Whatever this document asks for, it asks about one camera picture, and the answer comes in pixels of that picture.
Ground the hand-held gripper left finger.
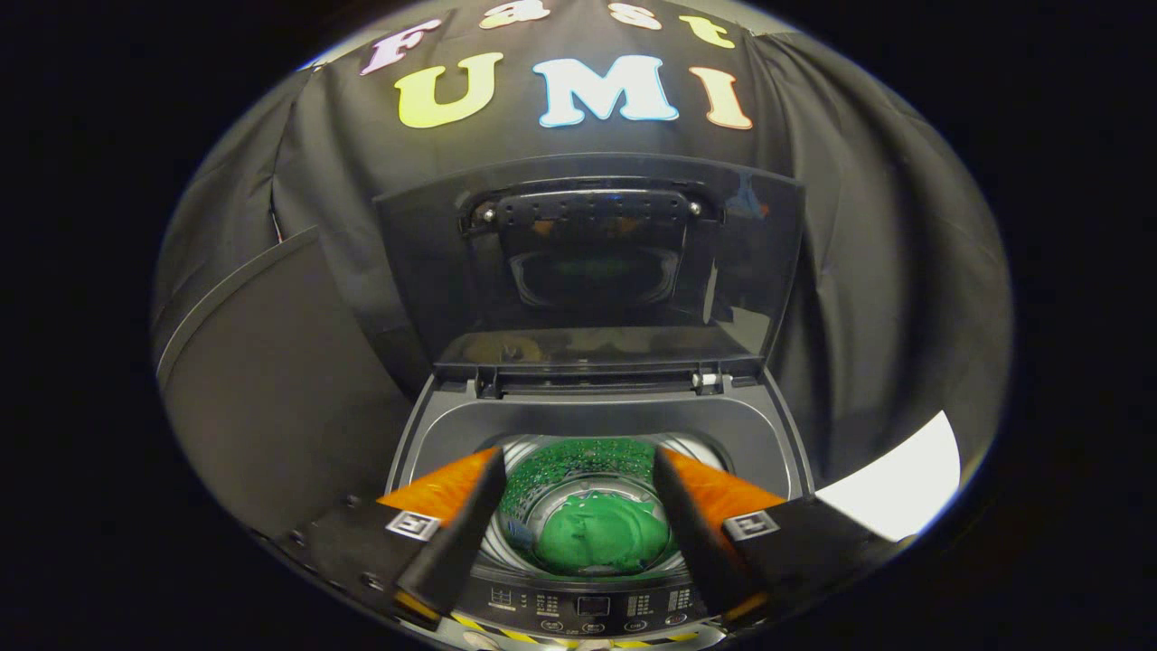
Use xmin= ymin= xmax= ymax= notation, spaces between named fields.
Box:
xmin=280 ymin=445 xmax=508 ymax=632

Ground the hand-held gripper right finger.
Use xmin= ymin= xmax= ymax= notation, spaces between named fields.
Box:
xmin=652 ymin=445 xmax=907 ymax=627

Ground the green polo shirt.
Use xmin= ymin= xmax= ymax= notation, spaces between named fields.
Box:
xmin=532 ymin=492 xmax=675 ymax=578

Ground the grey washing machine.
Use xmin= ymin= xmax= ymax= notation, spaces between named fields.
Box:
xmin=384 ymin=366 xmax=819 ymax=651

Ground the white paper sheet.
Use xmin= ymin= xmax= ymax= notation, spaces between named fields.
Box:
xmin=815 ymin=410 xmax=963 ymax=543

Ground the grey cabinet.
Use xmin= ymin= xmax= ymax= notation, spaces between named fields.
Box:
xmin=155 ymin=226 xmax=419 ymax=543

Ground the black backdrop cloth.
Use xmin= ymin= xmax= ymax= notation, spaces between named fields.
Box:
xmin=152 ymin=0 xmax=1015 ymax=512

